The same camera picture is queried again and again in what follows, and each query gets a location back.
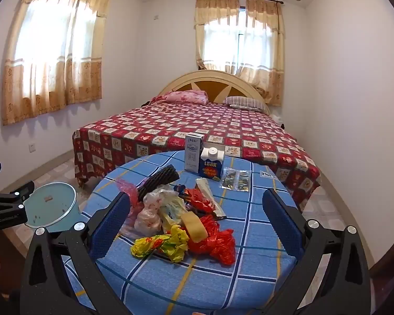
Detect cream wooden headboard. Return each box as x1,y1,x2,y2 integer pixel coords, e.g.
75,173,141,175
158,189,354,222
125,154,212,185
158,70,270,114

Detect pink pillow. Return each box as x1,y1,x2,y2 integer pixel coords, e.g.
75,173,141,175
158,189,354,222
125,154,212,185
151,90,209,106

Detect white plastic bag blue print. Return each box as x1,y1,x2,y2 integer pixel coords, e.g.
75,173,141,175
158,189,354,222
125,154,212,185
158,188,188,227

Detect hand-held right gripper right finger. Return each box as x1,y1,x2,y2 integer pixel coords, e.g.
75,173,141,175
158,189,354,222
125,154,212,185
262,188,371,315

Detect white plastic bag red print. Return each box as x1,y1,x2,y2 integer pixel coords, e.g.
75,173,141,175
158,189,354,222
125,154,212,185
134,190,165,237

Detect clear sachet packet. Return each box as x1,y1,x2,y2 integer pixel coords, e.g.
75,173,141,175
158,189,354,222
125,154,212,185
221,168,237,189
235,170,252,191

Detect blue plaid tablecloth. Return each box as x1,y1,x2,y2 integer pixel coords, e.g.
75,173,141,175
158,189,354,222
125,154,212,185
62,151,298,315

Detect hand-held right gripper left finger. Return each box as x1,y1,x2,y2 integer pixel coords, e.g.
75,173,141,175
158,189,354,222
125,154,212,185
20,191,132,315

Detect yellow plastic bag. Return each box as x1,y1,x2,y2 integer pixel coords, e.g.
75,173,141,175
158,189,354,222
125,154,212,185
130,225,190,263

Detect blue carton with white cap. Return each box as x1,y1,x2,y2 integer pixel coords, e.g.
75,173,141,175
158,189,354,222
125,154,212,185
199,146,224,180

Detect tall white carton box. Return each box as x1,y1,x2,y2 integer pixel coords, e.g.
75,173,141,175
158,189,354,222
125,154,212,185
185,132,204,173

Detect red checked bedspread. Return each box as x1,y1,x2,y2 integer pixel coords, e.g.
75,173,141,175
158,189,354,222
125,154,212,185
73,100,322,212

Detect yellow sponge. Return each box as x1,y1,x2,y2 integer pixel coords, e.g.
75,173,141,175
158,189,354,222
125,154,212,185
183,213,208,241

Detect pink cellophane wrap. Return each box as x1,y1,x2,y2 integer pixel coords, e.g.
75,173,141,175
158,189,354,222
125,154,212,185
116,179,145,211

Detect foil snack wrapper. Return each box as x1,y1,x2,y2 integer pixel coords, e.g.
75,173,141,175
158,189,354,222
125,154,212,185
196,178,227,220

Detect beige patterned window curtain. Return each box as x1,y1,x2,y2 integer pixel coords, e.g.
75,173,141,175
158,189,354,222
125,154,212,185
194,0,286,107
1,0,114,126

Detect striped pillow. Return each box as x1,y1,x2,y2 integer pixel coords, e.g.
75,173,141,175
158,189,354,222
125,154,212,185
223,96,270,112

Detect light blue plastic bin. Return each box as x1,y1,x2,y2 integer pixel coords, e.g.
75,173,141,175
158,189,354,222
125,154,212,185
23,182,77,233

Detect black foam net sleeve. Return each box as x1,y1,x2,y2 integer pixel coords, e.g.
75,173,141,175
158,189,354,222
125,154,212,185
137,164,180,202

